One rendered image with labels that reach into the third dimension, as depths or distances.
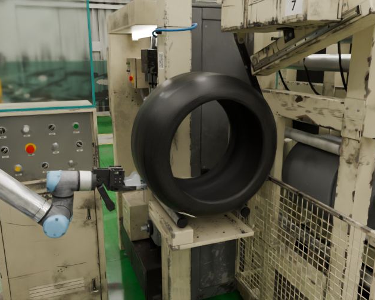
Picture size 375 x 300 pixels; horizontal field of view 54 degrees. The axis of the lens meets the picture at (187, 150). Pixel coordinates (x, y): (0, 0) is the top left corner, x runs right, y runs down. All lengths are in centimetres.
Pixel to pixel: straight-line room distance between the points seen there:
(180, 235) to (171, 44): 82
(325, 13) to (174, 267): 138
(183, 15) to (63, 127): 84
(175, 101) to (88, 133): 83
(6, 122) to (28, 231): 57
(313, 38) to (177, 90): 51
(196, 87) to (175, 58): 40
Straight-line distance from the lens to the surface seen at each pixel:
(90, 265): 225
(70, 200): 139
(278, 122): 191
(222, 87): 134
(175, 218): 146
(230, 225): 166
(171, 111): 128
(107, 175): 138
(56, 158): 204
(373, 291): 137
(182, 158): 176
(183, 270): 202
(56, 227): 125
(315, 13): 127
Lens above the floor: 153
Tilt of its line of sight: 15 degrees down
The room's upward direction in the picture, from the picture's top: straight up
